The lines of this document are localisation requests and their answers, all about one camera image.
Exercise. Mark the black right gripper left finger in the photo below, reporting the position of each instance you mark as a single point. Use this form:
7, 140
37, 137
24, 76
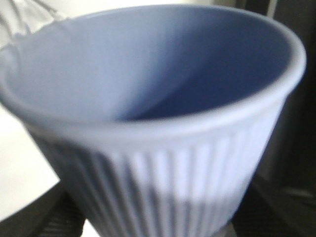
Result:
54, 214

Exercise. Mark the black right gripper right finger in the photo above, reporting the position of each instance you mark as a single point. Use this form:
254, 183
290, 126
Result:
268, 211

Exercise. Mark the light blue ribbed cup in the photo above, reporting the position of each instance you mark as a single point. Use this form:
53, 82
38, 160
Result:
154, 117

